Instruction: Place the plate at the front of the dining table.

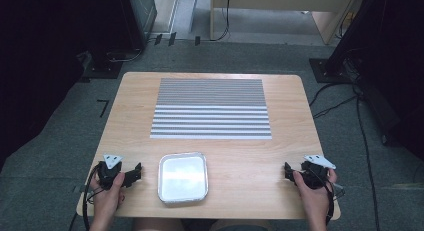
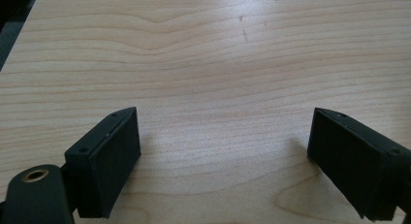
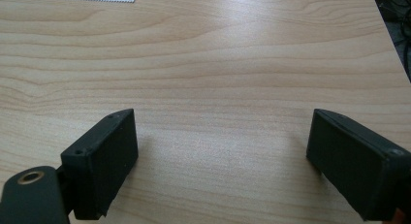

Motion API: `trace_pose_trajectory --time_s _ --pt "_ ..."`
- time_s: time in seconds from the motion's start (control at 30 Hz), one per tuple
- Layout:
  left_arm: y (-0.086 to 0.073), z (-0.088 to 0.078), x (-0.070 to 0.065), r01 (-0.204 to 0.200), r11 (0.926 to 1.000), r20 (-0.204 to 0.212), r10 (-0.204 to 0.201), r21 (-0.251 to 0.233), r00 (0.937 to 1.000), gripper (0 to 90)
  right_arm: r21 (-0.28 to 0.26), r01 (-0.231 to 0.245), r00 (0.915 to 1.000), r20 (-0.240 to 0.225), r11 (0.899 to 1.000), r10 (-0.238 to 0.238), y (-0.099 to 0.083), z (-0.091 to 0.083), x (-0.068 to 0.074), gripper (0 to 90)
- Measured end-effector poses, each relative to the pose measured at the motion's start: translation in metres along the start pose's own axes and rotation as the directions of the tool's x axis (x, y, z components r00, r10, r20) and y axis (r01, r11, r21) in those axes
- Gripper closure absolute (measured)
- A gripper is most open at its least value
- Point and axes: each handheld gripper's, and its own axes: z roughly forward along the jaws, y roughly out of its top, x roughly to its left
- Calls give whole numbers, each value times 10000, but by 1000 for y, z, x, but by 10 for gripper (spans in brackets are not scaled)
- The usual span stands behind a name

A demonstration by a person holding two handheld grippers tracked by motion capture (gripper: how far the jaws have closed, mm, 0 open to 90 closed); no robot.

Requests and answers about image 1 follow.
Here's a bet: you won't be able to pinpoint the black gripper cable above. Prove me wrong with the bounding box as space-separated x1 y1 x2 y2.
309 166 336 226
81 162 102 231

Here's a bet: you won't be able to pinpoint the black angled floor tape mark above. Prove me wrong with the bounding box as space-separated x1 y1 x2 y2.
96 98 111 119

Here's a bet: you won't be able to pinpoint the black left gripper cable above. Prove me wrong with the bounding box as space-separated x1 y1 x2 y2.
81 162 102 231

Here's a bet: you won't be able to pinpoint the dark curtain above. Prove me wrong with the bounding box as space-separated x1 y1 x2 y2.
324 0 424 162
0 0 134 172

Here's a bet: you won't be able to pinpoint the long black floor cable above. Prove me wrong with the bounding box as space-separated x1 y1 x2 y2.
355 87 382 231

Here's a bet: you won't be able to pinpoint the dark shorts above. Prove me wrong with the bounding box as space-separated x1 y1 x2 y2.
181 219 268 231

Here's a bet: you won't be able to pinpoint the person's leg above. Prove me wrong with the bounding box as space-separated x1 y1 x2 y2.
208 219 272 231
132 217 184 231

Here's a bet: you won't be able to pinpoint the black stand base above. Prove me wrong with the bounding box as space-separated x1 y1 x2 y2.
308 57 355 84
82 50 124 80

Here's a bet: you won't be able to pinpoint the person's right hand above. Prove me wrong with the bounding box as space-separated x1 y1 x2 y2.
292 168 339 223

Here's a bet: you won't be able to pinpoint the white floor cable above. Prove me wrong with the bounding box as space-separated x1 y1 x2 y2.
105 48 144 63

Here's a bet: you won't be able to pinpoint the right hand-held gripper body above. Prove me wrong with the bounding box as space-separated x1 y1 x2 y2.
300 154 337 191

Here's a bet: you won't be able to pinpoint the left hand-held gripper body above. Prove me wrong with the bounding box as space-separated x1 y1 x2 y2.
97 154 124 190

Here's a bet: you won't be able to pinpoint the grey white striped mat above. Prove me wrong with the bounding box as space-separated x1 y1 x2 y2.
149 77 273 141

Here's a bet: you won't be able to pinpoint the person's left leg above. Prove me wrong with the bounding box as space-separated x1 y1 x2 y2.
132 217 184 231

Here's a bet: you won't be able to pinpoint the black hanging cable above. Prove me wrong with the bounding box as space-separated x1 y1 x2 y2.
213 0 232 43

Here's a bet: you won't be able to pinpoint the black cabinet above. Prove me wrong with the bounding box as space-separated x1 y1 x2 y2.
126 0 158 51

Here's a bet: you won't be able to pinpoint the person's left hand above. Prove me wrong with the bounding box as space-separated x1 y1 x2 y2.
88 172 127 223

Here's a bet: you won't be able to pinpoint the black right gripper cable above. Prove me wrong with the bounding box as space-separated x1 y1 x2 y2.
309 166 336 226

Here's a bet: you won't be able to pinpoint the person's right leg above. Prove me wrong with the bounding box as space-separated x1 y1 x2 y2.
208 219 272 231

